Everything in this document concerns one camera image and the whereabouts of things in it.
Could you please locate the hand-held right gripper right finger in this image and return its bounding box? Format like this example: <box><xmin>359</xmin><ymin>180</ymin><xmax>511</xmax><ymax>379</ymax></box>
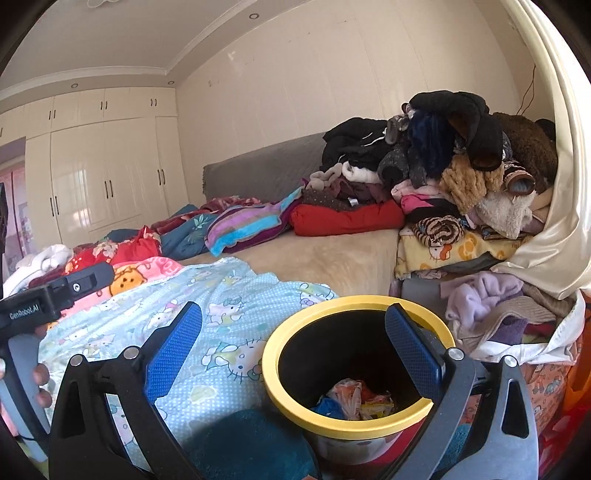
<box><xmin>385</xmin><ymin>303</ymin><xmax>541</xmax><ymax>480</ymax></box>

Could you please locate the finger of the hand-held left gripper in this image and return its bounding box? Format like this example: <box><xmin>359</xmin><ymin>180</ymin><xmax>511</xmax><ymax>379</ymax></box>
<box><xmin>62</xmin><ymin>262</ymin><xmax>115</xmax><ymax>298</ymax></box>

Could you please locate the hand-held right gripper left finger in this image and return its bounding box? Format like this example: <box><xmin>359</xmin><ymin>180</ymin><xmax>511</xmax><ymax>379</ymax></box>
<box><xmin>48</xmin><ymin>301</ymin><xmax>206</xmax><ymax>480</ymax></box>

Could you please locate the yellow foil wrapper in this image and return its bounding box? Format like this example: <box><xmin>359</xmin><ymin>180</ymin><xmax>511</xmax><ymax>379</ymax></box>
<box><xmin>365</xmin><ymin>399</ymin><xmax>395</xmax><ymax>418</ymax></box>

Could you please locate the white printed plastic bag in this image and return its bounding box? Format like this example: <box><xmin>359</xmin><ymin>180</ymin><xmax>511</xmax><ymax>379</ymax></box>
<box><xmin>328</xmin><ymin>379</ymin><xmax>365</xmax><ymax>418</ymax></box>

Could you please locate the blue ball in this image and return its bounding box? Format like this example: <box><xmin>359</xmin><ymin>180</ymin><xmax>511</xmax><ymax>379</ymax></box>
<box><xmin>316</xmin><ymin>397</ymin><xmax>345</xmax><ymax>418</ymax></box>

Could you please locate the black bin with yellow rim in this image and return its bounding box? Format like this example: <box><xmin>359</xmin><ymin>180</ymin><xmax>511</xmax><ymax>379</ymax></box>
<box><xmin>262</xmin><ymin>295</ymin><xmax>458</xmax><ymax>467</ymax></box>

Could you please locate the person's left hand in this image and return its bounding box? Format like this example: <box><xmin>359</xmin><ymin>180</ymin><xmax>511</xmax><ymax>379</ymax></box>
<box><xmin>33</xmin><ymin>362</ymin><xmax>52</xmax><ymax>409</ymax></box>

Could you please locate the red floral quilt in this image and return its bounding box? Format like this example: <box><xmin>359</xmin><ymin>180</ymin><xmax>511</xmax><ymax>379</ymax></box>
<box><xmin>65</xmin><ymin>226</ymin><xmax>162</xmax><ymax>273</ymax></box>

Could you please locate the white fleece garment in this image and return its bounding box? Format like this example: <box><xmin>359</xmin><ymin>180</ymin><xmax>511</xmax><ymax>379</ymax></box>
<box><xmin>4</xmin><ymin>244</ymin><xmax>74</xmax><ymax>296</ymax></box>

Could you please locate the light blue cartoon sheet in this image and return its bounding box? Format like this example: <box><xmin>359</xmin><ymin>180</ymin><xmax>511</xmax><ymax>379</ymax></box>
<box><xmin>37</xmin><ymin>257</ymin><xmax>338</xmax><ymax>472</ymax></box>

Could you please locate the pink cartoon blanket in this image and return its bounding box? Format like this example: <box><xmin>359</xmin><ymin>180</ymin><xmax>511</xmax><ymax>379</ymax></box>
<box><xmin>44</xmin><ymin>257</ymin><xmax>184</xmax><ymax>324</ymax></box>

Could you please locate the lavender fleece cloth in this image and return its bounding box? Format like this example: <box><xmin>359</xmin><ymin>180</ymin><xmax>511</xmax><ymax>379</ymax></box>
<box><xmin>441</xmin><ymin>271</ymin><xmax>525</xmax><ymax>324</ymax></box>

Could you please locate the pink cartoon printed door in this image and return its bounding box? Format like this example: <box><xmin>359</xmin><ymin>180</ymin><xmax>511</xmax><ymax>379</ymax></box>
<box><xmin>0</xmin><ymin>138</ymin><xmax>26</xmax><ymax>259</ymax></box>

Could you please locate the blue floral quilt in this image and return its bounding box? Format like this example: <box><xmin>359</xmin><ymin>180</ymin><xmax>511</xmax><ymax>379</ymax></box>
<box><xmin>106</xmin><ymin>205</ymin><xmax>218</xmax><ymax>260</ymax></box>

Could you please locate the cream glossy wardrobe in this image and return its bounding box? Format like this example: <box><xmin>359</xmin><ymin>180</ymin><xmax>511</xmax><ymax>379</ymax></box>
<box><xmin>0</xmin><ymin>88</ymin><xmax>189</xmax><ymax>241</ymax></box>

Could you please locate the yellow cartoon blanket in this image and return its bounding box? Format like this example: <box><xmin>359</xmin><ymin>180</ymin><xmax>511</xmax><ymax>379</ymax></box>
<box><xmin>396</xmin><ymin>226</ymin><xmax>534</xmax><ymax>278</ymax></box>

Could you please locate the dark teal cloth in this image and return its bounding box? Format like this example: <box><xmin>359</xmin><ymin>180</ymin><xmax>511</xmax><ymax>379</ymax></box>
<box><xmin>185</xmin><ymin>408</ymin><xmax>319</xmax><ymax>480</ymax></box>

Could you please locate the beige plush bed cover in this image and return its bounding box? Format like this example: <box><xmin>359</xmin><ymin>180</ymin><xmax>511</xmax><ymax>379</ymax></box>
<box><xmin>178</xmin><ymin>228</ymin><xmax>400</xmax><ymax>301</ymax></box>

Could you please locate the orange printed cloth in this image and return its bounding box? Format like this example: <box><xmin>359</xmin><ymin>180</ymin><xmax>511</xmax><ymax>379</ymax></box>
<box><xmin>524</xmin><ymin>360</ymin><xmax>580</xmax><ymax>416</ymax></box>

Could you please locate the purple striped blanket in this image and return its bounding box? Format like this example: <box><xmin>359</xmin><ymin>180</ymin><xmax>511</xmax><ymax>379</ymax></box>
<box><xmin>204</xmin><ymin>187</ymin><xmax>305</xmax><ymax>257</ymax></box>

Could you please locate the red folded blanket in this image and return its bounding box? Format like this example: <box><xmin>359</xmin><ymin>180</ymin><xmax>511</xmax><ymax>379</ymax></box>
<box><xmin>290</xmin><ymin>199</ymin><xmax>406</xmax><ymax>237</ymax></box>

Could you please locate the maroon floral blanket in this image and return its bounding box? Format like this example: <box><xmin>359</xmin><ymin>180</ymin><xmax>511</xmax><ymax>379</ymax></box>
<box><xmin>150</xmin><ymin>196</ymin><xmax>262</xmax><ymax>234</ymax></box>

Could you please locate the cream satin curtain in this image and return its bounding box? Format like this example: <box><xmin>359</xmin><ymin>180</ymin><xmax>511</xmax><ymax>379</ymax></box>
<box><xmin>492</xmin><ymin>0</ymin><xmax>591</xmax><ymax>296</ymax></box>

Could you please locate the grey padded headboard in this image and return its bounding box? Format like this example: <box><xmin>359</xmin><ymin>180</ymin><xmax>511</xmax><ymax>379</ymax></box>
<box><xmin>202</xmin><ymin>131</ymin><xmax>328</xmax><ymax>208</ymax></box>

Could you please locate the pile of clothes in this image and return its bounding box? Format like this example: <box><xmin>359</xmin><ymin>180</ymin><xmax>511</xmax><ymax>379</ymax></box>
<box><xmin>307</xmin><ymin>91</ymin><xmax>559</xmax><ymax>245</ymax></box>

